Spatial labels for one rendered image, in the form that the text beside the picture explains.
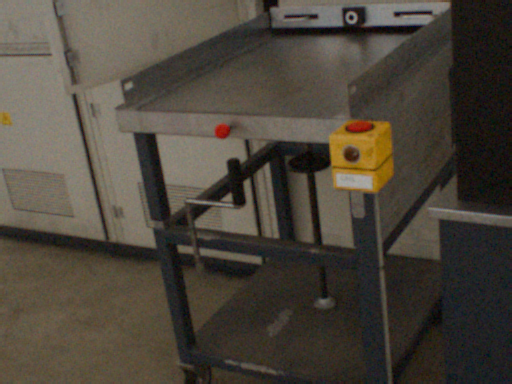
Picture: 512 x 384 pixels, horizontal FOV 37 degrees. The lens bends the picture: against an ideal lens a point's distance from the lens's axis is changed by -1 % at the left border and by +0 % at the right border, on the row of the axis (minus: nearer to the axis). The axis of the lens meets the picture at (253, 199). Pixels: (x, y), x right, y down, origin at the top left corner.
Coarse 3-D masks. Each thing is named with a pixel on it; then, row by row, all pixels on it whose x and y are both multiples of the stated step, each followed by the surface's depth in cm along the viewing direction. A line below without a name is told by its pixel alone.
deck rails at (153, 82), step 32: (224, 32) 209; (256, 32) 224; (416, 32) 179; (448, 32) 200; (160, 64) 186; (192, 64) 198; (384, 64) 163; (416, 64) 179; (128, 96) 177; (160, 96) 182; (352, 96) 150
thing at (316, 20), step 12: (444, 0) 204; (276, 12) 228; (288, 12) 226; (300, 12) 224; (312, 12) 222; (324, 12) 220; (336, 12) 219; (372, 12) 213; (384, 12) 212; (396, 12) 210; (408, 12) 209; (420, 12) 207; (432, 12) 205; (276, 24) 230; (288, 24) 228; (300, 24) 226; (312, 24) 224; (324, 24) 222; (336, 24) 220; (372, 24) 215; (384, 24) 213; (396, 24) 211; (408, 24) 210; (420, 24) 208
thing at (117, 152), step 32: (96, 96) 270; (96, 128) 280; (128, 160) 276; (192, 160) 261; (224, 160) 254; (128, 192) 282; (192, 192) 268; (256, 192) 256; (128, 224) 289; (224, 224) 266; (256, 224) 259; (192, 256) 282; (224, 256) 272; (256, 256) 265
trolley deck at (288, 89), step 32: (224, 64) 204; (256, 64) 200; (288, 64) 195; (320, 64) 191; (352, 64) 187; (448, 64) 192; (192, 96) 180; (224, 96) 176; (256, 96) 172; (288, 96) 169; (320, 96) 166; (384, 96) 160; (416, 96) 173; (128, 128) 179; (160, 128) 174; (192, 128) 170; (256, 128) 161; (288, 128) 157; (320, 128) 154
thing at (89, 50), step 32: (64, 0) 193; (96, 0) 201; (128, 0) 207; (160, 0) 213; (192, 0) 219; (224, 0) 226; (64, 32) 197; (96, 32) 203; (128, 32) 209; (160, 32) 215; (192, 32) 222; (64, 64) 196; (96, 64) 205; (128, 64) 211
